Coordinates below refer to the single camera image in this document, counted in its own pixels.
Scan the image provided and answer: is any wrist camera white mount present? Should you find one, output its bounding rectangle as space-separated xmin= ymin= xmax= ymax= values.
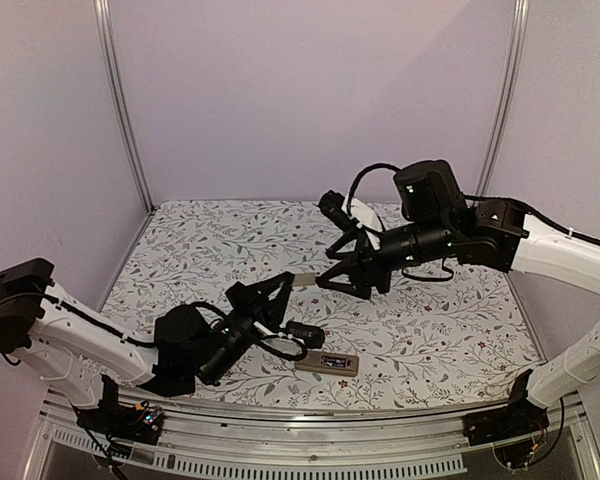
xmin=254 ymin=321 xmax=326 ymax=361
xmin=318 ymin=190 xmax=386 ymax=250

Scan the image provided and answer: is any right aluminium frame post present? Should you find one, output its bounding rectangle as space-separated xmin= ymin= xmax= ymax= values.
xmin=475 ymin=0 xmax=529 ymax=196

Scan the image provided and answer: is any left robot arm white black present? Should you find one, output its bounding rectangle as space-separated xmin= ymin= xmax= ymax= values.
xmin=0 ymin=258 xmax=307 ymax=434

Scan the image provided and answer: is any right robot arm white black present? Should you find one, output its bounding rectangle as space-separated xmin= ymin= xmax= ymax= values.
xmin=316 ymin=159 xmax=600 ymax=436

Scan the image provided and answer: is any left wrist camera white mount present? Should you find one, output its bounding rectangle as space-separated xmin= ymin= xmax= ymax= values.
xmin=254 ymin=321 xmax=326 ymax=361

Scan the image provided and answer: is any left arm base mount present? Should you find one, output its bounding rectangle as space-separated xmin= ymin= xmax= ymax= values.
xmin=73 ymin=375 xmax=164 ymax=446

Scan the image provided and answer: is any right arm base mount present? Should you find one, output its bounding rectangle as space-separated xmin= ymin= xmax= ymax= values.
xmin=462 ymin=369 xmax=549 ymax=446

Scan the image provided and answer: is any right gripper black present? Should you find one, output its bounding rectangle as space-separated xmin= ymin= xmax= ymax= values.
xmin=315 ymin=215 xmax=455 ymax=298

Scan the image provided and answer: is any aluminium frame post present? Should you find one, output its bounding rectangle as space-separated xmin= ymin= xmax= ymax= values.
xmin=475 ymin=0 xmax=529 ymax=196
xmin=93 ymin=0 xmax=155 ymax=215

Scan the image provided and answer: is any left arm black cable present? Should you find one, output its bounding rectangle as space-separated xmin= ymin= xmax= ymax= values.
xmin=59 ymin=299 xmax=311 ymax=361

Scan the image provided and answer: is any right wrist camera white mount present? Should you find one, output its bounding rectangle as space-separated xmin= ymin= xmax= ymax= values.
xmin=318 ymin=190 xmax=386 ymax=250

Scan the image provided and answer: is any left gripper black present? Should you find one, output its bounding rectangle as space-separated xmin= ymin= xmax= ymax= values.
xmin=198 ymin=274 xmax=294 ymax=386

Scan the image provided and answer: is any floral patterned table mat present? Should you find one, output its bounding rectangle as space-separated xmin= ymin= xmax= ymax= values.
xmin=102 ymin=201 xmax=542 ymax=410

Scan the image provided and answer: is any left aluminium frame post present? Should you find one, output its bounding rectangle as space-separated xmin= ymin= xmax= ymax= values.
xmin=93 ymin=0 xmax=155 ymax=215

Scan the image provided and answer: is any remote battery cover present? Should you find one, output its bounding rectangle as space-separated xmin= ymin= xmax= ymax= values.
xmin=292 ymin=272 xmax=316 ymax=287

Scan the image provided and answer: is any white remote control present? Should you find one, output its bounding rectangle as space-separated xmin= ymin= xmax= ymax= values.
xmin=294 ymin=351 xmax=359 ymax=377

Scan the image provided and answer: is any aluminium front rail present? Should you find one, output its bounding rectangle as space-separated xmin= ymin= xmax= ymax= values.
xmin=23 ymin=391 xmax=600 ymax=479

